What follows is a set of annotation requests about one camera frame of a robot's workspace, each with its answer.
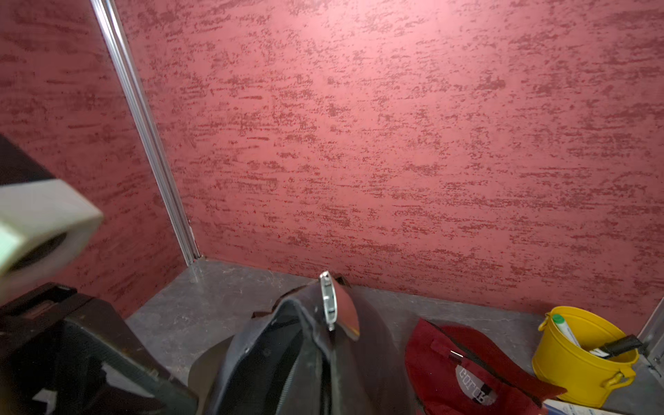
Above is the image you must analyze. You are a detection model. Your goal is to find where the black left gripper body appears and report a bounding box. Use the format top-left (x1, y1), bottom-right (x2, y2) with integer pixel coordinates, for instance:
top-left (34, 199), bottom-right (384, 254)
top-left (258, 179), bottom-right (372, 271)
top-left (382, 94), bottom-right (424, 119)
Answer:
top-left (1, 283), bottom-right (198, 414)

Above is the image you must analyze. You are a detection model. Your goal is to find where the dark grey baseball cap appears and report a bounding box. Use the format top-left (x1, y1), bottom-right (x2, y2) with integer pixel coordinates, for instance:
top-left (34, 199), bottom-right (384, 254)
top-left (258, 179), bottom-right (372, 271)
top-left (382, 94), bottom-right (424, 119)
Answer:
top-left (188, 271), bottom-right (417, 414)

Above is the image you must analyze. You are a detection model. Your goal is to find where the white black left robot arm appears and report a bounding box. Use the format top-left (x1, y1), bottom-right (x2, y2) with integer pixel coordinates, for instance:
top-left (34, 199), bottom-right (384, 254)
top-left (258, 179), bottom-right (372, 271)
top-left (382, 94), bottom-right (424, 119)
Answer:
top-left (1, 138), bottom-right (198, 414)

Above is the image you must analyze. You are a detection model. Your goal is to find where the red baseball cap back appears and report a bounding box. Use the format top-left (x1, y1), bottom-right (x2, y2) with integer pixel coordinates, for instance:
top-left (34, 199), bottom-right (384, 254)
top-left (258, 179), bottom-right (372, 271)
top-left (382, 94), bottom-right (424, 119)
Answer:
top-left (405, 318), bottom-right (566, 414)

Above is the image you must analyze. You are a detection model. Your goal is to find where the white toothpaste box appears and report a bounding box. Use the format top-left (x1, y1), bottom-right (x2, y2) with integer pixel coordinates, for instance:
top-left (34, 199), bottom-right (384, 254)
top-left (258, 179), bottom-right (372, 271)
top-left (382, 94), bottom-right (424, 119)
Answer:
top-left (543, 399), bottom-right (624, 415)

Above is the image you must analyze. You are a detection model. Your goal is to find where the white green marker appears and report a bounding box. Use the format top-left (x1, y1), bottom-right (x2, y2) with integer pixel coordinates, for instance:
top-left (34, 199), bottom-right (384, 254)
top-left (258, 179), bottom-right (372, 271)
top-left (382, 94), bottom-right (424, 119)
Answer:
top-left (551, 314), bottom-right (581, 348)

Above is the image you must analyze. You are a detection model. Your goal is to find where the yellow plastic bucket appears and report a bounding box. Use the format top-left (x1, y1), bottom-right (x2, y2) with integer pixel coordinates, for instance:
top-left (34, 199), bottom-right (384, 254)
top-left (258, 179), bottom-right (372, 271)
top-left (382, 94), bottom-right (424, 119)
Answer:
top-left (532, 306), bottom-right (639, 408)

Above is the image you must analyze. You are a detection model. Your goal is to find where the small black device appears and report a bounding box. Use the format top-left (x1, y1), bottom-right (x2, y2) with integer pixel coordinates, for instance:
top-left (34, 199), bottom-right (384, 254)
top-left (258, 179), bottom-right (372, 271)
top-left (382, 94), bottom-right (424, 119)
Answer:
top-left (591, 335), bottom-right (643, 359)

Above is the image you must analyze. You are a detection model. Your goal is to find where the aluminium corner post left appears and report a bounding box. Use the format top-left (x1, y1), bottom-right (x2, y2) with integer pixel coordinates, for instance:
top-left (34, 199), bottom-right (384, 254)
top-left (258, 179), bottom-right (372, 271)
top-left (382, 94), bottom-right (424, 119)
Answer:
top-left (90, 0), bottom-right (201, 266)

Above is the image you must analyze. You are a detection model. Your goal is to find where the aluminium corner post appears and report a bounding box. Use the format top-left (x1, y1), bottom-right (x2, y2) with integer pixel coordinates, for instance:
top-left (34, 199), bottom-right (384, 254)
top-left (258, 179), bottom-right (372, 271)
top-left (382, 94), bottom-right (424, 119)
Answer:
top-left (90, 0), bottom-right (201, 266)
top-left (638, 298), bottom-right (664, 386)

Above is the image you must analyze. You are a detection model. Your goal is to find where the aluminium corner post right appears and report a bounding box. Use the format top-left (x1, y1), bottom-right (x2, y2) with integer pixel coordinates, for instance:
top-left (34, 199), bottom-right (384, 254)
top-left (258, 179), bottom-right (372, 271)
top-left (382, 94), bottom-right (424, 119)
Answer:
top-left (638, 298), bottom-right (664, 386)

